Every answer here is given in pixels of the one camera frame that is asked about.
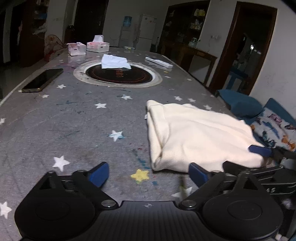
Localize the butterfly print cloth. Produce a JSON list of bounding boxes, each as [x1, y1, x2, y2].
[[250, 108, 296, 152]]

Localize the white tissue sheet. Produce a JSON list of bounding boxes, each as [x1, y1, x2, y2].
[[101, 54, 132, 70]]

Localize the small soft tissue pack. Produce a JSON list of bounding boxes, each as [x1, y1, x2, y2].
[[67, 42, 87, 56]]

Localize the wooden arched cabinet unit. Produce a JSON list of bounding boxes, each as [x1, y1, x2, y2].
[[18, 0, 49, 67]]

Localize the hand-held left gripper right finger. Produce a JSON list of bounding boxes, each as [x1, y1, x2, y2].
[[179, 162, 263, 210]]

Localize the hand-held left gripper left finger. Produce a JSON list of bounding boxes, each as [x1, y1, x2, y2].
[[38, 161, 118, 209]]

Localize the white refrigerator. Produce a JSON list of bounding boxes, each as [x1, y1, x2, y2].
[[135, 14, 157, 50]]

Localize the floor fan with floral cover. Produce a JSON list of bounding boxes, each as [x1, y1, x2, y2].
[[43, 34, 65, 62]]

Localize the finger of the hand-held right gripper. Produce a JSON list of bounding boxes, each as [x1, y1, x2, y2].
[[248, 144, 296, 161], [222, 161, 285, 176]]

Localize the blue chair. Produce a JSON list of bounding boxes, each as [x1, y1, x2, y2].
[[228, 67, 249, 95]]

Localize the blue cushion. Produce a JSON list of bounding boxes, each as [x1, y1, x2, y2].
[[215, 89, 265, 118]]

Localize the dark wooden door frame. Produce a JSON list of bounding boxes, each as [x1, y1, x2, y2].
[[209, 1, 278, 95]]

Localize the pink and white tissue box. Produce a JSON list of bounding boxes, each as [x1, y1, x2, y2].
[[86, 35, 110, 53]]

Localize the grey star-print tablecloth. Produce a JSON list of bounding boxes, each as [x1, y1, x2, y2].
[[0, 46, 255, 232]]

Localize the dark wooden wall shelf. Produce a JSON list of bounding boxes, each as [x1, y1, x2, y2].
[[159, 0, 211, 50]]

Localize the wooden desk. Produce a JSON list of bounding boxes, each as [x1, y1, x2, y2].
[[162, 39, 218, 85]]

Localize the white remote control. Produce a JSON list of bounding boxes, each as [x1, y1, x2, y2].
[[145, 57, 174, 69]]

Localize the white water dispenser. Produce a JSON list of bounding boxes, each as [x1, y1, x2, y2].
[[118, 27, 133, 48]]

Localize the cream garment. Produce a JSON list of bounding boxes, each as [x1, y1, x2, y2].
[[145, 100, 270, 173]]

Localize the round built-in cooktop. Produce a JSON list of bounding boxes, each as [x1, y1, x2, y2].
[[73, 60, 163, 88]]

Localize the dark wooden door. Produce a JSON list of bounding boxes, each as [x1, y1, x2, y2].
[[74, 0, 109, 44]]

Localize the dark smartphone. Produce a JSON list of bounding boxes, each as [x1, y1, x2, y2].
[[22, 68, 64, 93]]

